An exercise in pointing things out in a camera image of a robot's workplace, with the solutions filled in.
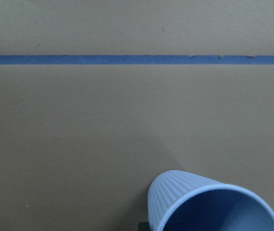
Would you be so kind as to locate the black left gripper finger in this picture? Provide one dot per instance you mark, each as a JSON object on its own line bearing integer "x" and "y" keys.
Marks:
{"x": 143, "y": 226}

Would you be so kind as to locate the blue ribbed cup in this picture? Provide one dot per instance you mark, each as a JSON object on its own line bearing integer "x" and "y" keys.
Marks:
{"x": 182, "y": 201}

